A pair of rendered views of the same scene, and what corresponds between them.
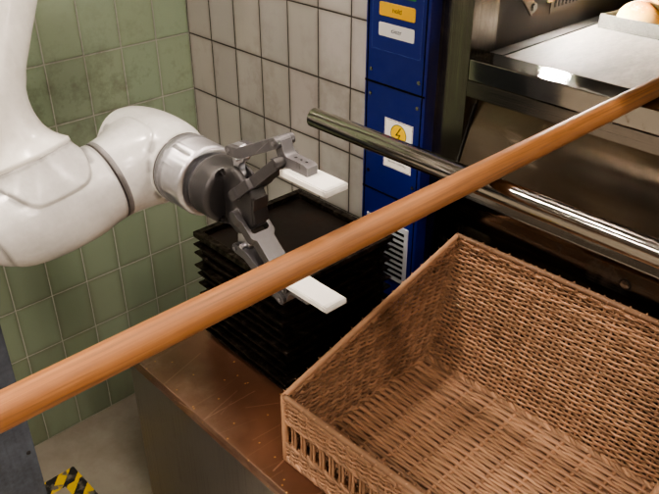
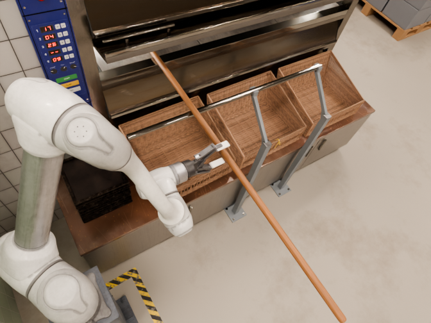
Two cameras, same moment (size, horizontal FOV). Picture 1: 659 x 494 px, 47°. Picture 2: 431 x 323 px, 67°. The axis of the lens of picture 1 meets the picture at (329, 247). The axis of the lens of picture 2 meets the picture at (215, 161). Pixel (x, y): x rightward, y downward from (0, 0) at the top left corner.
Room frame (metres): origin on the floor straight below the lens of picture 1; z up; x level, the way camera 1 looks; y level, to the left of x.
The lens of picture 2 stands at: (0.70, 0.85, 2.37)
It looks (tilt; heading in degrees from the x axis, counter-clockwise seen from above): 56 degrees down; 269
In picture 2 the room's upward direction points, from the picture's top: 15 degrees clockwise
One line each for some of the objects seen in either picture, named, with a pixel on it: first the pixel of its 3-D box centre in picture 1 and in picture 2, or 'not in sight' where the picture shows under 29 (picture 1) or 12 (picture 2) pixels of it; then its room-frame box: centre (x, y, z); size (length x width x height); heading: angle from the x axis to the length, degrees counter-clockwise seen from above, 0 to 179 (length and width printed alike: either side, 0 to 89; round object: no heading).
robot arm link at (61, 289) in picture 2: not in sight; (67, 295); (1.06, 0.71, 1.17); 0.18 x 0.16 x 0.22; 158
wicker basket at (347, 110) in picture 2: not in sight; (318, 91); (0.04, -1.11, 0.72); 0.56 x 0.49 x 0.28; 43
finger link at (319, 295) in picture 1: (314, 292); (217, 163); (0.68, 0.02, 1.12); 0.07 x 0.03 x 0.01; 43
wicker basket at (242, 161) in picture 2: not in sight; (255, 118); (0.48, -0.69, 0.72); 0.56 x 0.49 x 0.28; 45
